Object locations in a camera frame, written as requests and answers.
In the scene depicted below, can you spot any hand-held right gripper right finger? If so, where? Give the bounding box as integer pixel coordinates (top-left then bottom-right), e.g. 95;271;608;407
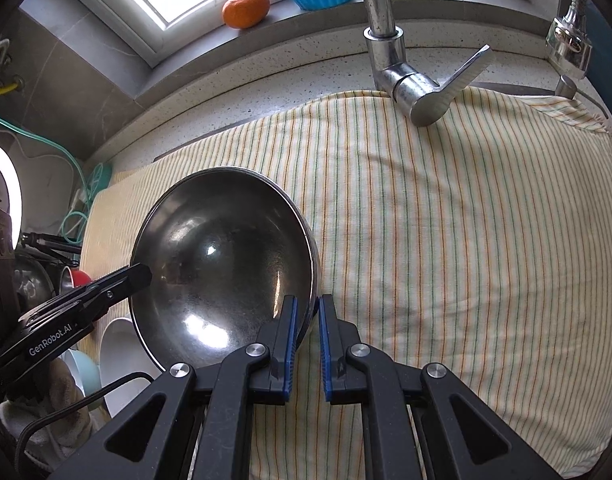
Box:
318;294;562;480

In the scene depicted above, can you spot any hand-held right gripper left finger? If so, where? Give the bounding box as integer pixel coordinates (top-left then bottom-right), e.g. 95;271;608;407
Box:
50;295;299;480

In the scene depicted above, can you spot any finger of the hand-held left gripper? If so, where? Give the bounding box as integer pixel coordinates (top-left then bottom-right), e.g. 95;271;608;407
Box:
76;262;152;320

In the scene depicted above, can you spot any red bowl with steel inside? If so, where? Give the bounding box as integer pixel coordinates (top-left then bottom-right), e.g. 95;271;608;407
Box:
60;266;92;293

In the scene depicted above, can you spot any light blue bowl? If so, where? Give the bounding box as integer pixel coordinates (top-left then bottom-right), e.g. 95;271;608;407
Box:
66;349;102;401

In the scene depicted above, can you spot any large stainless steel bowl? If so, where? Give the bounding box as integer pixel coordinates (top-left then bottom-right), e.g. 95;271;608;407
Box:
128;166;321;371

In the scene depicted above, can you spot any person's left hand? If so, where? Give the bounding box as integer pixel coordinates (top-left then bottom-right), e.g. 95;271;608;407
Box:
0;360;94;461

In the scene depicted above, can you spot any steel kettle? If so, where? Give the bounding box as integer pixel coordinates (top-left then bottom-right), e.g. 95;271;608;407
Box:
13;255;61;308

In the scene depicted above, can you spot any black tripod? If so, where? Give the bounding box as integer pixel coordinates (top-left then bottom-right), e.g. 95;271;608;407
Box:
18;232;81;266

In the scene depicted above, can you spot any teal spoked plastic wheel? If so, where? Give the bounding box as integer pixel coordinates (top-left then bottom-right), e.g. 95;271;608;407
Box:
88;162;111;201

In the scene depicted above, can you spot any yellow striped cloth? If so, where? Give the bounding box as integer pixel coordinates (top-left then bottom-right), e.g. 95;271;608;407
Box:
78;89;612;480

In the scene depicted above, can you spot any orange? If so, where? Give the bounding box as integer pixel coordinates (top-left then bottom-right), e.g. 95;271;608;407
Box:
222;0;271;30

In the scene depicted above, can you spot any chrome kitchen faucet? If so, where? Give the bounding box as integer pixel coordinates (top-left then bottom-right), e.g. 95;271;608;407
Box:
353;0;492;127

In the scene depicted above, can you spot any chrome pull-out sprayer head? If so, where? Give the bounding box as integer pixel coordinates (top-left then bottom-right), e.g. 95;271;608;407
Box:
543;0;594;98

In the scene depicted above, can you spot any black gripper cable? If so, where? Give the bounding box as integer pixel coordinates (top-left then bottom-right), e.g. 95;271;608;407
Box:
16;372;157;461

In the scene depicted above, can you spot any white ring light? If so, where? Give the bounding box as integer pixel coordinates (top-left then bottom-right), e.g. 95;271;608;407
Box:
0;141;22;261

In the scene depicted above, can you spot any green hose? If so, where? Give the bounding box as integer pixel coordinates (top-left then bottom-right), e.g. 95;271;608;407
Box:
0;105;111;241

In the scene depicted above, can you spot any white window frame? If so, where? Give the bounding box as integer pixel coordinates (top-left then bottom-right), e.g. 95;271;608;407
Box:
50;0;524;68

